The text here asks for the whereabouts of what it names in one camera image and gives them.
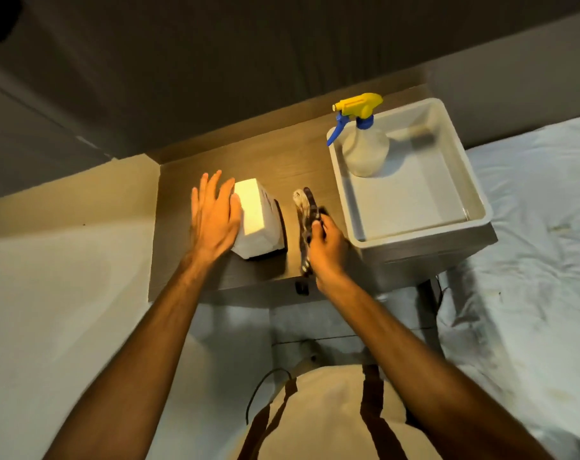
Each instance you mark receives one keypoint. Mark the person's right hand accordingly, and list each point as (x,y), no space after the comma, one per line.
(329,253)

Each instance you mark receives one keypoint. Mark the person's left hand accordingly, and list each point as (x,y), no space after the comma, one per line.
(213,225)

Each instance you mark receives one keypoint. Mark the person's left little finger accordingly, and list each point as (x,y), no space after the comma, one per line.
(194,201)

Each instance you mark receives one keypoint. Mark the person's left thumb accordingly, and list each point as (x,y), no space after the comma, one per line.
(236,209)

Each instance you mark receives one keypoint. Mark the person's left middle finger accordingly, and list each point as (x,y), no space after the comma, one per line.
(214,185)

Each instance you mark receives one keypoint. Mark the person's right thumb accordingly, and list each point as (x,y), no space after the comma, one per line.
(317,232)

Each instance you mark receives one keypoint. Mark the person's right forearm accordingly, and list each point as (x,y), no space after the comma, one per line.
(414,373)

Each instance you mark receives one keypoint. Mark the person's left forearm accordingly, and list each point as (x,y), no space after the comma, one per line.
(136,359)

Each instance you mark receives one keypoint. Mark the white box-shaped lamp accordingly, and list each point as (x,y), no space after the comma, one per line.
(259,220)

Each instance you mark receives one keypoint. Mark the spray bottle with yellow head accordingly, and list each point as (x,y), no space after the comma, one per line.
(364,143)

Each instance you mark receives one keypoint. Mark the white square tray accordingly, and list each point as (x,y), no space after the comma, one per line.
(414,186)

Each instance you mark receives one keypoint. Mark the white bed sheet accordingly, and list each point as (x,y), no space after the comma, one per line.
(529,263)

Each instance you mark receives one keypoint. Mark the grey bed headboard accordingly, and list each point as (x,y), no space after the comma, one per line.
(515,76)

